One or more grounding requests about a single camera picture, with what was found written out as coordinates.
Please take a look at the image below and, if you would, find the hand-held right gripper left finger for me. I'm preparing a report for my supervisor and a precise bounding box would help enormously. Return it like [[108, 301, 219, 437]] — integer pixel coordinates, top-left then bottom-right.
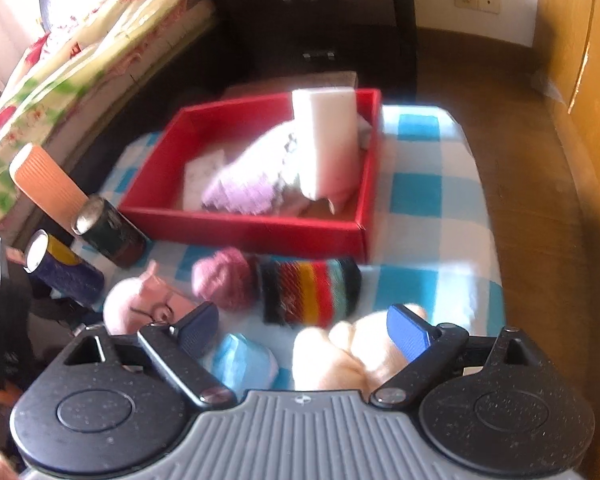
[[62, 302, 238, 408]]

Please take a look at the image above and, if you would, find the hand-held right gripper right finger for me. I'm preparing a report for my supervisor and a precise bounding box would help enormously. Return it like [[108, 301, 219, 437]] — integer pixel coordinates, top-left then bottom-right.
[[370, 304, 543, 408]]

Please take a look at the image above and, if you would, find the pink knit ball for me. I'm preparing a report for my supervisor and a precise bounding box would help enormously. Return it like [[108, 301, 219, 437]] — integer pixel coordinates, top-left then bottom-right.
[[191, 246, 257, 311]]

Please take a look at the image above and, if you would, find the blue face mask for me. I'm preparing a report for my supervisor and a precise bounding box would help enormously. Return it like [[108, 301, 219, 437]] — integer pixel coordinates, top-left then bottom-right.
[[211, 332, 281, 392]]

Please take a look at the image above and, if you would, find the pink pig plush toy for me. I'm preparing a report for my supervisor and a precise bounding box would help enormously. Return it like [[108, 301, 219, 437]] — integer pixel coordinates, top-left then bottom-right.
[[101, 260, 203, 336]]

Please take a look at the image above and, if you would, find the cream plush toy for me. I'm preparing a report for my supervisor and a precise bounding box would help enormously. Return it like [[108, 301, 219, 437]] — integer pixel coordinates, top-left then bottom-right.
[[292, 304, 431, 392]]

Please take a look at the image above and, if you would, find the red cardboard box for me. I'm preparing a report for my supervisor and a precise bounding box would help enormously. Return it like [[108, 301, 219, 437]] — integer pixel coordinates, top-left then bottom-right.
[[117, 87, 383, 264]]

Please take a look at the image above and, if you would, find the striped knit sock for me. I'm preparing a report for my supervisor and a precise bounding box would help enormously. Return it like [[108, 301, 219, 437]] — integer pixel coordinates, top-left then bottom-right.
[[254, 255, 363, 329]]

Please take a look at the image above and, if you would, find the purple towel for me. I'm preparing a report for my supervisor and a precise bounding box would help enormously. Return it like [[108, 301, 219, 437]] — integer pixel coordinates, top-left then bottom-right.
[[200, 122, 306, 217]]

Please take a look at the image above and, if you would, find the white sponge block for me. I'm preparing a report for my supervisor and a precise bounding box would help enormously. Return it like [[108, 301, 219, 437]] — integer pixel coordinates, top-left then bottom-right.
[[291, 87, 363, 200]]

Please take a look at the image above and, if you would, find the blue drink can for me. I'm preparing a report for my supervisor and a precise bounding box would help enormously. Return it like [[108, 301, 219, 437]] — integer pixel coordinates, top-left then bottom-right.
[[24, 229, 106, 309]]

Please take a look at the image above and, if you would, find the dark green coffee can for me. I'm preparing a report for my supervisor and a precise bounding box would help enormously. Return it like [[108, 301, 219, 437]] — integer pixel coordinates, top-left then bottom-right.
[[71, 196, 148, 269]]

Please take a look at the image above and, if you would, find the blue checkered tablecloth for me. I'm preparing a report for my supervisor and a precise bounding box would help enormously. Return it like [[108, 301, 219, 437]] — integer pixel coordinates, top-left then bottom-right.
[[30, 105, 511, 396]]

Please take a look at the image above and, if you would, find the orange ribbed bottle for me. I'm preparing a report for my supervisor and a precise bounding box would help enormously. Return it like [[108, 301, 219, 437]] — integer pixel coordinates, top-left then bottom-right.
[[8, 142, 90, 235]]

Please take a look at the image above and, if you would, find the floral blanket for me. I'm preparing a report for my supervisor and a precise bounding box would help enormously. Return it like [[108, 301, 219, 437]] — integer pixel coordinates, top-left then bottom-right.
[[0, 0, 206, 221]]

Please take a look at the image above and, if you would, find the wooden wardrobe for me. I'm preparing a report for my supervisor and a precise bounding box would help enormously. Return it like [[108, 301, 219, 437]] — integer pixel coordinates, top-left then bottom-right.
[[532, 0, 600, 411]]

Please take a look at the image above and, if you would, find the dark wooden nightstand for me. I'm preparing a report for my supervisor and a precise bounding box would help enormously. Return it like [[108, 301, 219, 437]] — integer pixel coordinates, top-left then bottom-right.
[[200, 0, 418, 106]]

